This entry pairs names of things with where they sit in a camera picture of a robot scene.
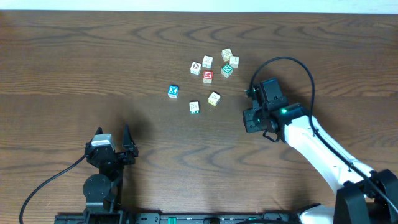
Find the yellow-edged wooden block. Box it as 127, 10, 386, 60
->
208, 92, 221, 106

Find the green-edged wooden block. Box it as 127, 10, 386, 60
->
189, 101, 200, 114

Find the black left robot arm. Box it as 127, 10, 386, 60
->
83, 125, 139, 223

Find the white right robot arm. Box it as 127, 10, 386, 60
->
243, 91, 397, 223

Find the green N wooden block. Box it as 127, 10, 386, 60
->
221, 63, 234, 78

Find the plain wooden block top right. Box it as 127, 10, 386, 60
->
229, 56, 239, 68

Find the plain wooden block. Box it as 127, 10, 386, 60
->
202, 55, 213, 69
229, 56, 239, 68

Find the blue X wooden block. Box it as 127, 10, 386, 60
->
167, 85, 179, 99

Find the red M wooden block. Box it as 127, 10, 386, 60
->
203, 70, 213, 84

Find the yellow-print wooden block top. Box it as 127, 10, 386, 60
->
221, 48, 233, 62

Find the plain wooden block upper middle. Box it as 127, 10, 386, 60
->
202, 55, 213, 69

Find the wooden block with round picture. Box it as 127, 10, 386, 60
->
190, 62, 201, 75

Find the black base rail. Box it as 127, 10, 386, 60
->
54, 212, 301, 224

